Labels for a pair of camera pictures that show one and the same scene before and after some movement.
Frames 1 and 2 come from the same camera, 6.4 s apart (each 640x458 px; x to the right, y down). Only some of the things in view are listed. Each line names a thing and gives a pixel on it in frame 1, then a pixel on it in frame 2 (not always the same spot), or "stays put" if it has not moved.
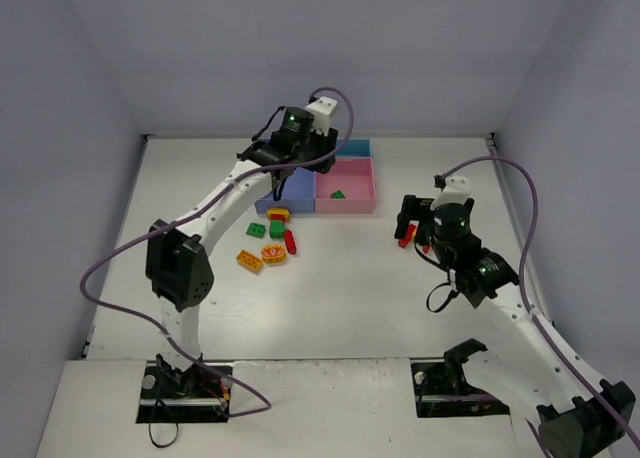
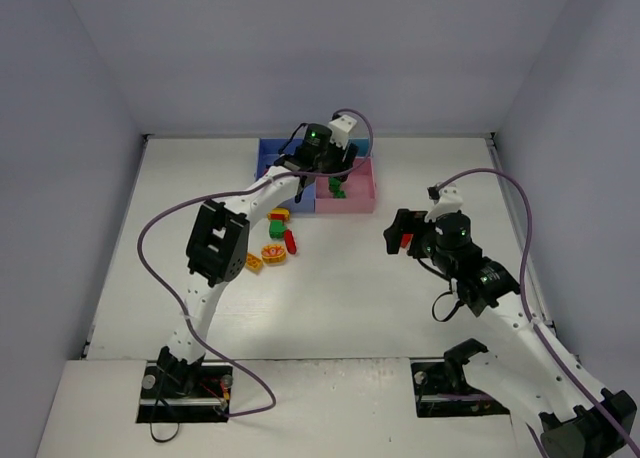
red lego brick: [290, 242] stays put
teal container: [354, 147] stays put
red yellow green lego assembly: [407, 240] stays put
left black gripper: [310, 148] to [338, 159]
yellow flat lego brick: [249, 260] stays put
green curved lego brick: [256, 230] to [334, 184]
